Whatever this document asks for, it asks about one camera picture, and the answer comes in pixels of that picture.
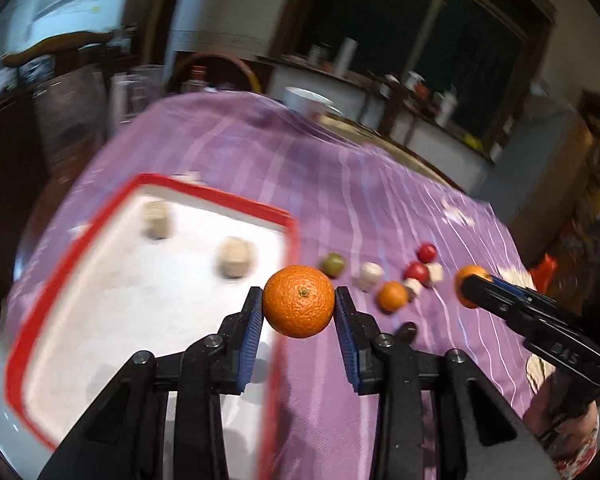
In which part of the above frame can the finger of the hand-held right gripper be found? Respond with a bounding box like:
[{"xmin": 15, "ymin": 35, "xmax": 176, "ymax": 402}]
[
  {"xmin": 460, "ymin": 276, "xmax": 531, "ymax": 333},
  {"xmin": 490, "ymin": 276, "xmax": 581, "ymax": 318}
]

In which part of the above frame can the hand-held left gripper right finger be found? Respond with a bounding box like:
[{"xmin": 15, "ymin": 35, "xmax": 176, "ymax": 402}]
[{"xmin": 334, "ymin": 286, "xmax": 563, "ymax": 480}]

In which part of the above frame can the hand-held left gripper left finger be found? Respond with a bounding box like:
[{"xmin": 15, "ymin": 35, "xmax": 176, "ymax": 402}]
[{"xmin": 37, "ymin": 286, "xmax": 266, "ymax": 480}]

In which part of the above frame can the small orange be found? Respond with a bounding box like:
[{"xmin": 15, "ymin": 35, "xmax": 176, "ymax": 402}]
[
  {"xmin": 455, "ymin": 265, "xmax": 493, "ymax": 309},
  {"xmin": 377, "ymin": 281, "xmax": 410, "ymax": 313}
]

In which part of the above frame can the large orange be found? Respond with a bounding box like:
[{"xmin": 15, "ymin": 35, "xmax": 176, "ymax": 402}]
[{"xmin": 262, "ymin": 264, "xmax": 337, "ymax": 339}]

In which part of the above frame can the round beige crumbly block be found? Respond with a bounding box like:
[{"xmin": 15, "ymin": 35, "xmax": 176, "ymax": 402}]
[{"xmin": 358, "ymin": 261, "xmax": 385, "ymax": 292}]

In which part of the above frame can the green round fruit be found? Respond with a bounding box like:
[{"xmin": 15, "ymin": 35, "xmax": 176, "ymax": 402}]
[{"xmin": 320, "ymin": 253, "xmax": 346, "ymax": 278}]

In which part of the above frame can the red-rimmed white tray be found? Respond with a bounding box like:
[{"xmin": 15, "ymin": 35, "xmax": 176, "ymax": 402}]
[{"xmin": 4, "ymin": 173, "xmax": 301, "ymax": 480}]

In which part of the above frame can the person's right forearm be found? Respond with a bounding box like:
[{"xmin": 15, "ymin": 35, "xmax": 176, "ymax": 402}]
[{"xmin": 522, "ymin": 375, "xmax": 600, "ymax": 478}]

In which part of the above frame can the wide beige crumbly block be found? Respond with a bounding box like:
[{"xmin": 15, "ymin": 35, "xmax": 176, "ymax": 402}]
[{"xmin": 216, "ymin": 236, "xmax": 257, "ymax": 280}]

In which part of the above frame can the white counter ledge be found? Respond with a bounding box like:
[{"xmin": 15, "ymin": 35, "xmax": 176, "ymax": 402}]
[{"xmin": 270, "ymin": 55, "xmax": 493, "ymax": 188}]

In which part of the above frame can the tall beige crumbly block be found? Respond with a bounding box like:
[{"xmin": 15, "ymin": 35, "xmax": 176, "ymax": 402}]
[{"xmin": 141, "ymin": 201, "xmax": 173, "ymax": 241}]

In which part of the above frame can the purple striped tablecloth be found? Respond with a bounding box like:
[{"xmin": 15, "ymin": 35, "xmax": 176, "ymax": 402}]
[{"xmin": 5, "ymin": 91, "xmax": 536, "ymax": 480}]

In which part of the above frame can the white cup with straw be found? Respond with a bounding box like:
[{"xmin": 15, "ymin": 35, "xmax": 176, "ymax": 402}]
[{"xmin": 434, "ymin": 91, "xmax": 456, "ymax": 126}]

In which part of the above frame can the dark wooden chair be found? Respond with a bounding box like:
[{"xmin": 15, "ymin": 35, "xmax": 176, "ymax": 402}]
[{"xmin": 375, "ymin": 77, "xmax": 423, "ymax": 147}]

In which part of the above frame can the white printed mug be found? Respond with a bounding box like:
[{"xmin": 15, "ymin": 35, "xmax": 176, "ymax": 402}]
[{"xmin": 284, "ymin": 86, "xmax": 341, "ymax": 117}]

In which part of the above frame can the red-capped bottle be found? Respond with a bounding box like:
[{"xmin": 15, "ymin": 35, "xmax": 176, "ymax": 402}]
[{"xmin": 182, "ymin": 65, "xmax": 211, "ymax": 93}]

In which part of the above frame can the clear glass pitcher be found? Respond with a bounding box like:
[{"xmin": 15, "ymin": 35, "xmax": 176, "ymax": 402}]
[{"xmin": 111, "ymin": 65, "xmax": 163, "ymax": 126}]

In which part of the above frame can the stack of white cups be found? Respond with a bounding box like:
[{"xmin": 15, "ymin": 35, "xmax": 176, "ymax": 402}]
[{"xmin": 334, "ymin": 37, "xmax": 358, "ymax": 76}]

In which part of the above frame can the round-backed wooden chair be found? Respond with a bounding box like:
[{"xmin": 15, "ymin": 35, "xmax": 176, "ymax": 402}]
[{"xmin": 172, "ymin": 52, "xmax": 266, "ymax": 96}]

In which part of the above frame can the dark window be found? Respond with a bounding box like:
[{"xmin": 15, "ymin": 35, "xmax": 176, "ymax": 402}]
[{"xmin": 300, "ymin": 0, "xmax": 556, "ymax": 151}]

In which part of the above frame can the clear plastic container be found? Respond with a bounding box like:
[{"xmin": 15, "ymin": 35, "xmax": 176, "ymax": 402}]
[{"xmin": 32, "ymin": 72, "xmax": 108, "ymax": 161}]

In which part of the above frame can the wooden chair with curved rail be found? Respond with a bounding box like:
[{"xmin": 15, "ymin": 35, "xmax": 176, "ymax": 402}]
[{"xmin": 2, "ymin": 30, "xmax": 116, "ymax": 67}]

